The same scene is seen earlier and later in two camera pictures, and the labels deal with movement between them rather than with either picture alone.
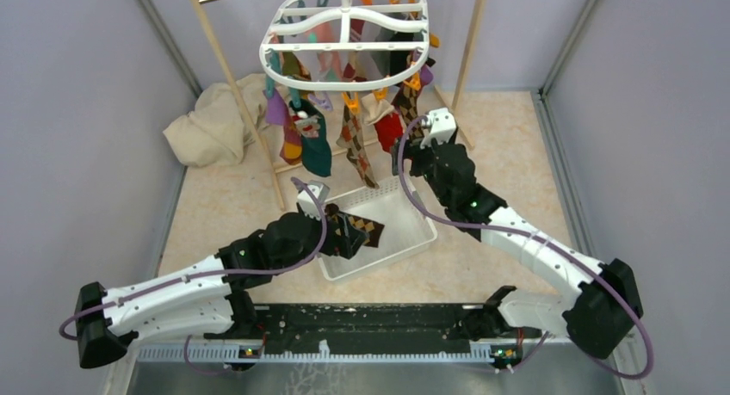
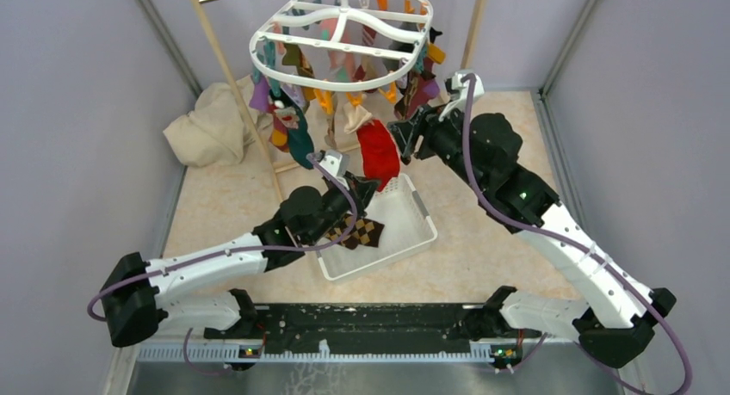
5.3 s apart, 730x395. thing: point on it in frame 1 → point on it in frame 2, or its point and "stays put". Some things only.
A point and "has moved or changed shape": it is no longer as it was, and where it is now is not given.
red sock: (389, 129) has moved or changed shape
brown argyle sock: (371, 229) stays put
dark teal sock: (316, 151) → (300, 141)
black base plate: (363, 328) stays put
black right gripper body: (423, 164) → (442, 138)
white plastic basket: (406, 229) stays put
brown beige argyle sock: (349, 137) → (330, 138)
